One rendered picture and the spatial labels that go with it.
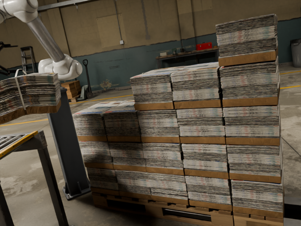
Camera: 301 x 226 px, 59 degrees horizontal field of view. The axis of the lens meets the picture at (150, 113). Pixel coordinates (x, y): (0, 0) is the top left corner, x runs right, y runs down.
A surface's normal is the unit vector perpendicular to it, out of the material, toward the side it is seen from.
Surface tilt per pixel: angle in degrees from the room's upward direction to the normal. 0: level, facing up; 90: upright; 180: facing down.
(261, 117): 90
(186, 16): 90
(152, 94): 90
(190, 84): 90
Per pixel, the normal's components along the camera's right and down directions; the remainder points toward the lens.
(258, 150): -0.45, 0.29
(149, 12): -0.12, 0.26
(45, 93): 0.22, 0.19
